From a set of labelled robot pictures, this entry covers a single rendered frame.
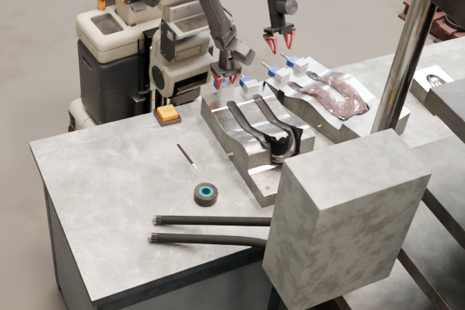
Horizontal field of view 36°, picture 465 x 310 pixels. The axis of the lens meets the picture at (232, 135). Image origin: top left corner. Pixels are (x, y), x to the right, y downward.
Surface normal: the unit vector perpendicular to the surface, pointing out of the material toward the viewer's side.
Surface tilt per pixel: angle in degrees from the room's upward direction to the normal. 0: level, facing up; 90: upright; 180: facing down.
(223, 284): 90
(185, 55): 98
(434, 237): 0
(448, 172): 0
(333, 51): 0
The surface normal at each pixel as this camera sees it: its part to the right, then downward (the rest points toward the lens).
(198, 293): 0.44, 0.65
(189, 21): 0.09, -0.72
